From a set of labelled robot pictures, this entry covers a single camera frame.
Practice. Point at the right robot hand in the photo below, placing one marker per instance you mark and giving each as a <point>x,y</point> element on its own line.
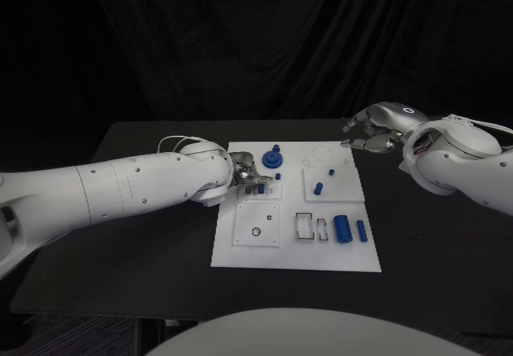
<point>391,119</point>

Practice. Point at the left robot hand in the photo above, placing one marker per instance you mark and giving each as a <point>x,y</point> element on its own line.
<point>245,169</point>

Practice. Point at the blue block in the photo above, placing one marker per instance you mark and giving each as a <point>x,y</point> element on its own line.
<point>261,188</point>

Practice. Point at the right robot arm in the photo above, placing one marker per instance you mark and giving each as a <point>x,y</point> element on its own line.
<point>457,161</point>

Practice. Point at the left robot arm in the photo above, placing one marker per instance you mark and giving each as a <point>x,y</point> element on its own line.
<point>120,189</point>

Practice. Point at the white task board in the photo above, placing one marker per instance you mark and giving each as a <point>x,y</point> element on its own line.
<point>296,205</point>

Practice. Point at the blue gear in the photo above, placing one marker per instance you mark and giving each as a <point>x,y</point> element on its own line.
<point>273,159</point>

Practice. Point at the large blue cylinder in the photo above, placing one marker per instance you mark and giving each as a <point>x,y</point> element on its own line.
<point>342,228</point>

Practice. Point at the thin blue cylinder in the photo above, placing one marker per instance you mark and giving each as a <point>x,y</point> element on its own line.
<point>362,230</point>

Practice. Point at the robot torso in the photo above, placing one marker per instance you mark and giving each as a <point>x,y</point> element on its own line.
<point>313,333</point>

